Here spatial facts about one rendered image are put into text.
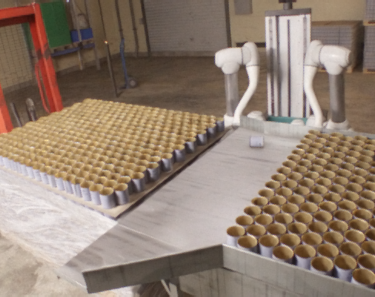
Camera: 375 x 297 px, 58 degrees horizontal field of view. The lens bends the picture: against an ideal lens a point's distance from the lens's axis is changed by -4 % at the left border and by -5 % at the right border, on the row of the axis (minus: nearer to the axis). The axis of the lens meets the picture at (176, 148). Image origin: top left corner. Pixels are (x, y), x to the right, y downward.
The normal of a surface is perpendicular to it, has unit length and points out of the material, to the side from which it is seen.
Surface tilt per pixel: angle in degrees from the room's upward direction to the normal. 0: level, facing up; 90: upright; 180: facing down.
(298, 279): 90
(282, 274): 90
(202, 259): 90
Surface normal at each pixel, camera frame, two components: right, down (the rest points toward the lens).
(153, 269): 0.17, 0.38
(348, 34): -0.57, 0.36
